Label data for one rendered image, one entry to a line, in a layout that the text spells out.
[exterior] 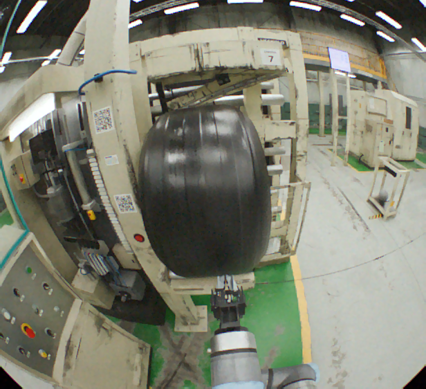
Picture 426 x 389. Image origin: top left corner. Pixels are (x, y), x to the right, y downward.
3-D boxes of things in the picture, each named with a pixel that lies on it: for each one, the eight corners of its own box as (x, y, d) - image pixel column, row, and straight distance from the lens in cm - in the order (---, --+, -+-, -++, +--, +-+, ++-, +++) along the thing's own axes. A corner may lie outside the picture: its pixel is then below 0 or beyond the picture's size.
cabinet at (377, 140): (370, 170, 499) (376, 121, 477) (359, 162, 540) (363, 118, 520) (389, 169, 564) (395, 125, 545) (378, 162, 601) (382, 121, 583)
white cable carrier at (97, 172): (127, 253, 85) (86, 150, 65) (130, 246, 88) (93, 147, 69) (135, 254, 83) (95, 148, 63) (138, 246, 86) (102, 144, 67)
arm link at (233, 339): (254, 354, 45) (209, 358, 45) (252, 338, 46) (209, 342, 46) (258, 344, 36) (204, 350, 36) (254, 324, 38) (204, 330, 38)
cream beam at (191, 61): (146, 82, 79) (143, 52, 83) (160, 86, 103) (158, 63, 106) (287, 70, 84) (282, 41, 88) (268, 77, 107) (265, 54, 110)
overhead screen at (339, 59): (331, 68, 435) (327, 46, 449) (330, 68, 439) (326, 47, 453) (350, 73, 468) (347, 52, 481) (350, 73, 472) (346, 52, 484)
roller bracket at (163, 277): (164, 290, 79) (156, 277, 71) (175, 231, 103) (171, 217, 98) (171, 291, 78) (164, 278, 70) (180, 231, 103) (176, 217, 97)
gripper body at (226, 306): (243, 283, 43) (251, 325, 37) (242, 301, 50) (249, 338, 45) (209, 286, 43) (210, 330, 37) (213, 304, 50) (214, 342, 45)
